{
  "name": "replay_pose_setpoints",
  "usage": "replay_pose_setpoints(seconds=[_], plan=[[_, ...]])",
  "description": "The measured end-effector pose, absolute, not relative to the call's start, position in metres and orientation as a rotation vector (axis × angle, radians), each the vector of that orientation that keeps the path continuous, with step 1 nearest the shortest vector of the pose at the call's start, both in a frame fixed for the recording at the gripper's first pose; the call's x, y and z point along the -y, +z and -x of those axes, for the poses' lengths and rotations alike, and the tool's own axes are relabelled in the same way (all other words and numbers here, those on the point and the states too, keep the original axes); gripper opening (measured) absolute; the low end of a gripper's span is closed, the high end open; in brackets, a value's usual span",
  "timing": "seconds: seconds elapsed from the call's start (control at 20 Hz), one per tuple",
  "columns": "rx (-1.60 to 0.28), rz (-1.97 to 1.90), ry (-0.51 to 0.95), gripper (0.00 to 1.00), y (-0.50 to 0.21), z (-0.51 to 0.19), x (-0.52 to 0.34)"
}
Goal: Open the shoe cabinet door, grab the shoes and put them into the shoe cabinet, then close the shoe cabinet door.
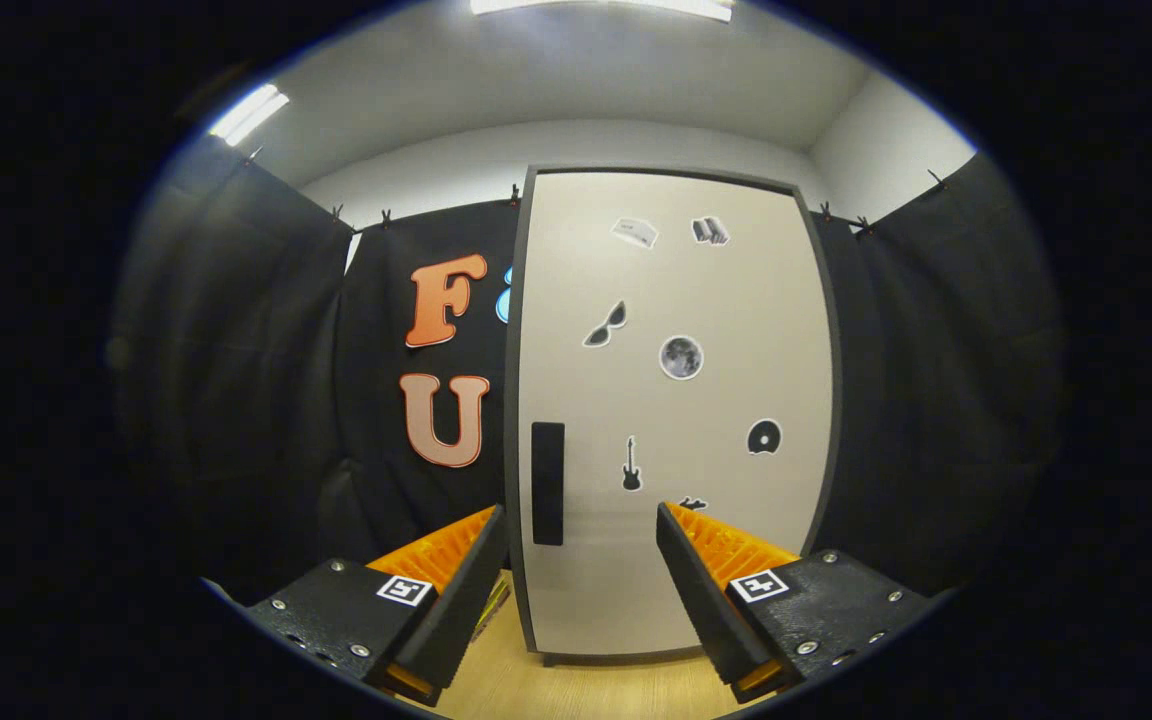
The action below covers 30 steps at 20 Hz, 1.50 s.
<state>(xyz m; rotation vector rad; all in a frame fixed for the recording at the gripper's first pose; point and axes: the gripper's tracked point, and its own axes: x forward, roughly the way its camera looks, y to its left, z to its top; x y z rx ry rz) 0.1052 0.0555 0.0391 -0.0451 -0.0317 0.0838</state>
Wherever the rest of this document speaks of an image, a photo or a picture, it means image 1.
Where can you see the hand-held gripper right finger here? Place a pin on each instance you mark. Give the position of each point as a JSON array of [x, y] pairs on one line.
[[704, 600]]

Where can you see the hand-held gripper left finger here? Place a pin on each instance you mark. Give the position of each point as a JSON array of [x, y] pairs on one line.
[[456, 600]]

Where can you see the grey shoe cabinet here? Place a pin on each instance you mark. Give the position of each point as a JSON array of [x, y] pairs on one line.
[[511, 420]]

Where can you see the beige shoe cabinet door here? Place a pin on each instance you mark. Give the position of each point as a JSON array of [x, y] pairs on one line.
[[696, 290]]

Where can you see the yellow edged book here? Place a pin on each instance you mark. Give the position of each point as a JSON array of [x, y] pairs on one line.
[[494, 605]]

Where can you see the black backdrop cloth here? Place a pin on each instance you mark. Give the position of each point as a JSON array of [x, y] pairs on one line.
[[936, 400]]

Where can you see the ceiling light tube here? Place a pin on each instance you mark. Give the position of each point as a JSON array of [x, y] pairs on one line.
[[248, 113]]

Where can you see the ceiling light panel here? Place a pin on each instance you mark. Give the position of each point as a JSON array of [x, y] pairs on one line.
[[596, 6]]

